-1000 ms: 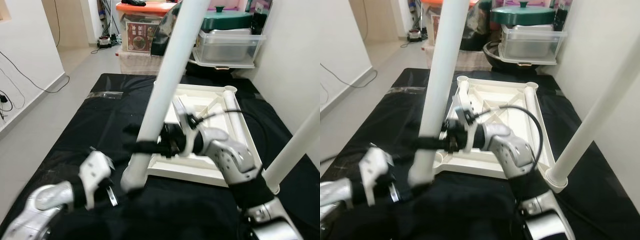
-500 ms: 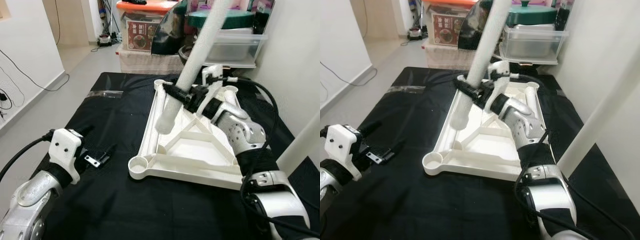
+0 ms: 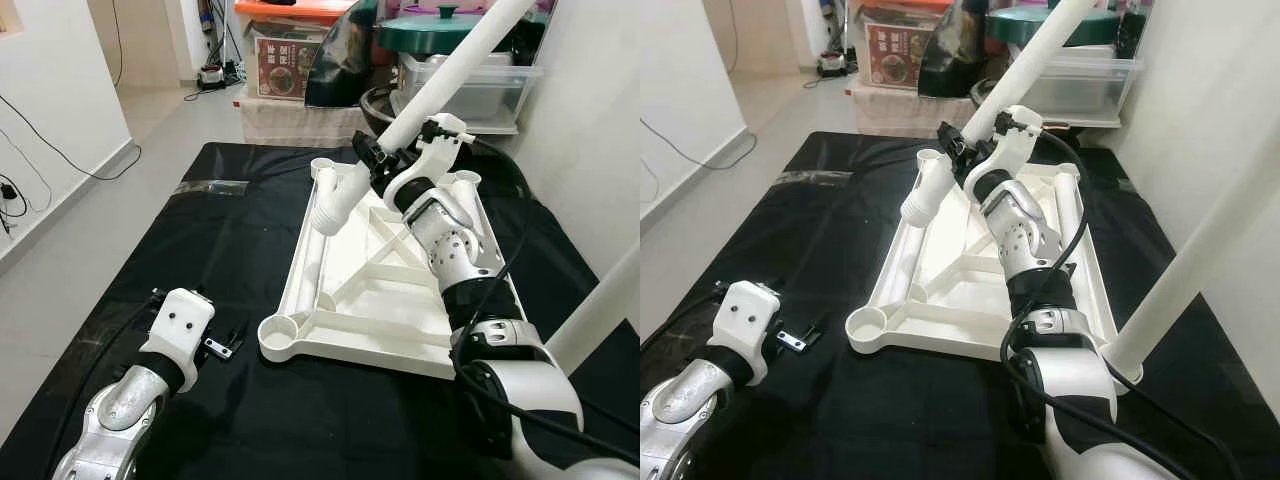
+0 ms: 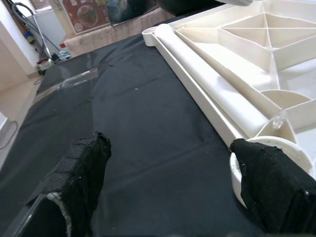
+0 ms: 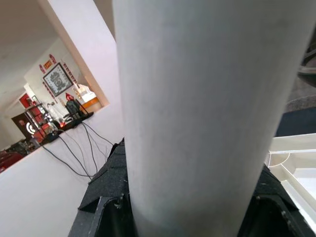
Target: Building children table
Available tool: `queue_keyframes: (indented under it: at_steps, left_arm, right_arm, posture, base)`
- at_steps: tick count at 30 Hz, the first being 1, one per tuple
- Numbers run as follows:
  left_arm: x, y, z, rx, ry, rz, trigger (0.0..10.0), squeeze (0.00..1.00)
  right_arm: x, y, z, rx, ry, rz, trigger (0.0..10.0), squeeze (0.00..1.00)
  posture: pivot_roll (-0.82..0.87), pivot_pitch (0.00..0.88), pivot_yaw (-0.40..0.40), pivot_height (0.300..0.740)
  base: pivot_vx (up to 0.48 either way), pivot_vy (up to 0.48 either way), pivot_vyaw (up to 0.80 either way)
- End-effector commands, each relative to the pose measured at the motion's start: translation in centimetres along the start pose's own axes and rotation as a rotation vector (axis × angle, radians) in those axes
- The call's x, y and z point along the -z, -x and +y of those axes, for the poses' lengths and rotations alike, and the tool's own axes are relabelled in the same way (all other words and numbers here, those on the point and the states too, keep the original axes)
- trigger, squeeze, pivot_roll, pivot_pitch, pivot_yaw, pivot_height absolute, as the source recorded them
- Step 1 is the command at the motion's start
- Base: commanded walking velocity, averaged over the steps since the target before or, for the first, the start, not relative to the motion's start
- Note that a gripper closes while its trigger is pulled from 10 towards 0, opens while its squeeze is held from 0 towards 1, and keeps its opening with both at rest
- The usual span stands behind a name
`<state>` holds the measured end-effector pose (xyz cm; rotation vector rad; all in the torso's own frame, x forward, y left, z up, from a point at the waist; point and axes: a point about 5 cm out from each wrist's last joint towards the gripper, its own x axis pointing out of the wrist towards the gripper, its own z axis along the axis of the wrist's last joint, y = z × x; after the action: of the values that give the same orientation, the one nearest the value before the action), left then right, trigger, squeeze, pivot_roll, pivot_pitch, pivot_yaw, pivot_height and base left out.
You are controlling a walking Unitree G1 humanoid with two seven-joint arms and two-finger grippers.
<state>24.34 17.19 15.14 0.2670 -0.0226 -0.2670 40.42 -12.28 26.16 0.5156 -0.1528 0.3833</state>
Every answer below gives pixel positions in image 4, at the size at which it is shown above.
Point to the white plastic table leg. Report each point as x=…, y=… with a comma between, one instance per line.
x=209, y=76

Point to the narrow clear tape strip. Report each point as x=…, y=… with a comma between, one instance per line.
x=79, y=77

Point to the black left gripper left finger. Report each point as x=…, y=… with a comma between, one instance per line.
x=81, y=172

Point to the dark glass pan lid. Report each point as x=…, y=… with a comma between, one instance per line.
x=128, y=12

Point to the pink fleece cover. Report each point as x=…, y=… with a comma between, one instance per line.
x=98, y=37

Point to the white plastic table top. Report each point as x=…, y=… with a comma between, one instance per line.
x=247, y=61

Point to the orange-lid box with red poster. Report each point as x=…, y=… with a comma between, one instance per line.
x=86, y=14

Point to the black tablecloth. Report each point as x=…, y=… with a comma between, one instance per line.
x=148, y=111

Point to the grey upright vacuum cleaner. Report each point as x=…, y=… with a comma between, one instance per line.
x=45, y=65

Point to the black wok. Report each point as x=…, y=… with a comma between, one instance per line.
x=185, y=6

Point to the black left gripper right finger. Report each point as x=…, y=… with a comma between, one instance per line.
x=271, y=185

